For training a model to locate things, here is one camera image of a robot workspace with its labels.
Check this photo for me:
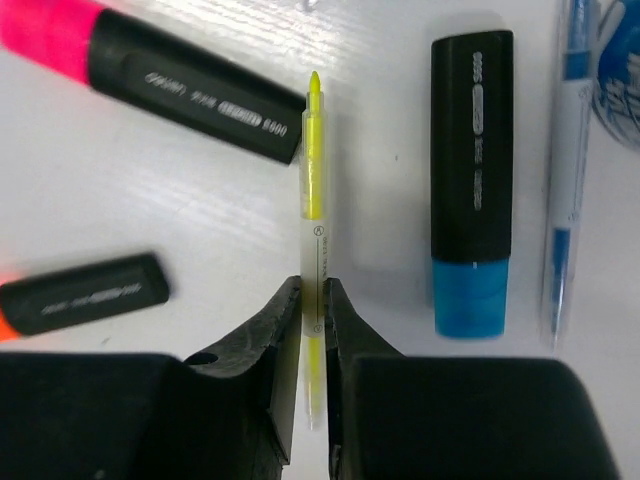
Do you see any orange black highlighter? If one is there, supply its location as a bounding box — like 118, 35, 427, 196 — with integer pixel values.
1, 252, 171, 341

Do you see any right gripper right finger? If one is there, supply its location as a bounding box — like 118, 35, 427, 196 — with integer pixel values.
325, 279, 619, 479

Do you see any blue black highlighter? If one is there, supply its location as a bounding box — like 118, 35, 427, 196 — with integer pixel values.
430, 30, 514, 339

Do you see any blue thin pen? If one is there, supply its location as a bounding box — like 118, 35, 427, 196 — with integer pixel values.
541, 1, 600, 349

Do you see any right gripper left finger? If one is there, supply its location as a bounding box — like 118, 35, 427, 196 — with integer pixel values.
1, 276, 301, 479

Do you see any blue slime jar upright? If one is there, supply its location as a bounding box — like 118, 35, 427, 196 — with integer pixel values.
593, 1, 639, 152

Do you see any yellow thin pen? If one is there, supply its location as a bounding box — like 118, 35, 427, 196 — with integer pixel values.
300, 72, 328, 430

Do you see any pink black highlighter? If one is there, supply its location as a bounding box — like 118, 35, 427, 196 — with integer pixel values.
1, 1, 305, 164

